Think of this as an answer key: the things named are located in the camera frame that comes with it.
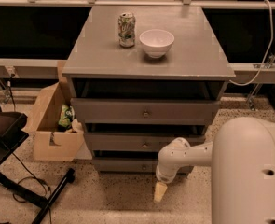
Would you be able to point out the black stand with legs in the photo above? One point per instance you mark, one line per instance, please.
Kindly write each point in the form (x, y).
(11, 137)

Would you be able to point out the grey bottom drawer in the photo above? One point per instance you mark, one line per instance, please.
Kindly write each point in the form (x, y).
(125, 166)

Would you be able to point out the green snack bag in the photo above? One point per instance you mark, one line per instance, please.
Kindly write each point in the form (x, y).
(66, 117)

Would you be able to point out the grey wooden drawer cabinet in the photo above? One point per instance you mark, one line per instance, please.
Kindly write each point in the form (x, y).
(194, 69)

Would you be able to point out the white ceramic bowl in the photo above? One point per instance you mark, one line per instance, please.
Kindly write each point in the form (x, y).
(156, 42)

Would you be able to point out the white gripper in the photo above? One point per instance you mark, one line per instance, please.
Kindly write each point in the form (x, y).
(162, 176)

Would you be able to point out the grey drawer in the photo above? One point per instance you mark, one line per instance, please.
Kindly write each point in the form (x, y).
(126, 142)
(144, 111)
(125, 166)

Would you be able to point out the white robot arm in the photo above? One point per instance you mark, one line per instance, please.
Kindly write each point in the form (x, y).
(242, 162)

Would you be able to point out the brown cardboard box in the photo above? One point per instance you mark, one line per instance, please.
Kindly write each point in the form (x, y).
(49, 143)

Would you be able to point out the green white soda can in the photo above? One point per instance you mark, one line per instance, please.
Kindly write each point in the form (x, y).
(126, 29)

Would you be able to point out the grey top drawer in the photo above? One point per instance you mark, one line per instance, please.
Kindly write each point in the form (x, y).
(144, 111)

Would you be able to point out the grey middle drawer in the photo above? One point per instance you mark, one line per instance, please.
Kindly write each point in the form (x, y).
(126, 142)

